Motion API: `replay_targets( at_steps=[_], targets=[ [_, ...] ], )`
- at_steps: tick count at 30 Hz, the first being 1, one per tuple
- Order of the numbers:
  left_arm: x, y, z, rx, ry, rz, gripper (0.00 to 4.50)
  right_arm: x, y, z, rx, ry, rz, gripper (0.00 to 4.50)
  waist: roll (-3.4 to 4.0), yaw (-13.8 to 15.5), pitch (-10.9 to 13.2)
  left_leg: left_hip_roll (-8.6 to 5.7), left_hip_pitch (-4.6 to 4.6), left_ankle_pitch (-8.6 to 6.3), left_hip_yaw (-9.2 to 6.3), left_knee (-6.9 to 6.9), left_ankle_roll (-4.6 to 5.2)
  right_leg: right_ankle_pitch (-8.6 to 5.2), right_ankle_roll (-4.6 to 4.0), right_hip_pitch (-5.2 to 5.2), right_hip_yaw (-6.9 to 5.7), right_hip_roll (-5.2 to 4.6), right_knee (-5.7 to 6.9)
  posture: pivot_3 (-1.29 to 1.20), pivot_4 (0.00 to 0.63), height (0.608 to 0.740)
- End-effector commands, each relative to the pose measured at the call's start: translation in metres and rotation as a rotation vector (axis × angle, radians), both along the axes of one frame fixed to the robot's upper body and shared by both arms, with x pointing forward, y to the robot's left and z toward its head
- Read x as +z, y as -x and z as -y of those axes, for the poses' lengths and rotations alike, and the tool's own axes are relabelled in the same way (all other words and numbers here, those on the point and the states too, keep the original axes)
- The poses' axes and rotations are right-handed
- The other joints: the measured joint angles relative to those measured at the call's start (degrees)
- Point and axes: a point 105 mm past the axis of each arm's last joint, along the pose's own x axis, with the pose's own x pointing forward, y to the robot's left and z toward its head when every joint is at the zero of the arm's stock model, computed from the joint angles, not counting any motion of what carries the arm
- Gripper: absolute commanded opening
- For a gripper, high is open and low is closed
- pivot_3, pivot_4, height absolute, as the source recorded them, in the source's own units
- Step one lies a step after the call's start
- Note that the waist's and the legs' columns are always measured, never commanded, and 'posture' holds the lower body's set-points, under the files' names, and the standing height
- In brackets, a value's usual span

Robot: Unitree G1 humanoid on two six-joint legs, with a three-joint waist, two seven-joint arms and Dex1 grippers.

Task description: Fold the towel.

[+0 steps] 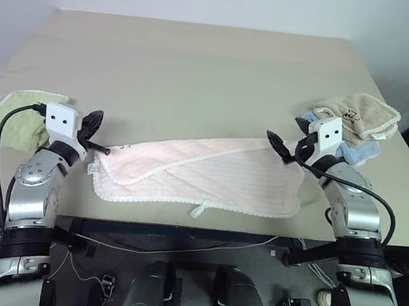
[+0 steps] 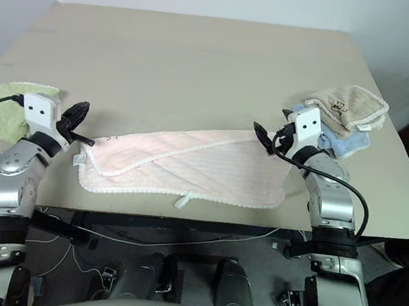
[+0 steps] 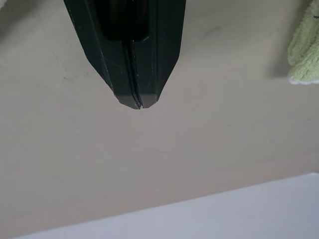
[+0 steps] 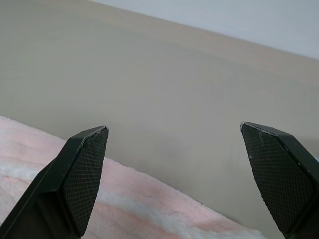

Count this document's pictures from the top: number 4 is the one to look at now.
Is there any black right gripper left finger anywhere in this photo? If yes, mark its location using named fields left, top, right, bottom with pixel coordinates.
left=0, top=125, right=110, bottom=239

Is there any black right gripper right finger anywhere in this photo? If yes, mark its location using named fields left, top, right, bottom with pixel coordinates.
left=239, top=121, right=319, bottom=239

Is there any pink and white striped towel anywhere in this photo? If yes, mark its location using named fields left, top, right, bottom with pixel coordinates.
left=0, top=116, right=267, bottom=239

